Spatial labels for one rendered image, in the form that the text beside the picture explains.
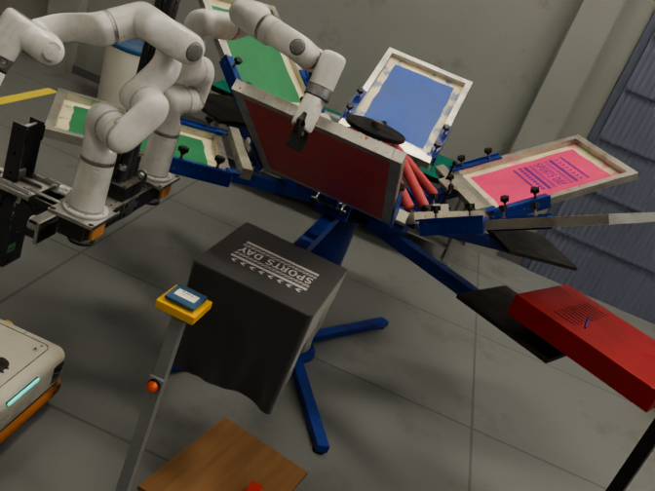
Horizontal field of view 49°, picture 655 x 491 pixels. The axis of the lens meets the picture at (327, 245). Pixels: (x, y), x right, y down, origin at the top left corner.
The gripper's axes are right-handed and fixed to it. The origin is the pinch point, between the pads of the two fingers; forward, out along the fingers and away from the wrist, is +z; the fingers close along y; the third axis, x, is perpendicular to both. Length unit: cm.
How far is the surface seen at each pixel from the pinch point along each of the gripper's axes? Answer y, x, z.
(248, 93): -14.3, -23.7, -9.3
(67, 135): -67, -103, 33
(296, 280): -46, 10, 42
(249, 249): -51, -12, 41
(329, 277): -60, 19, 38
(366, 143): -14.5, 16.6, -9.8
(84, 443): -56, -42, 139
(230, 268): -33, -11, 46
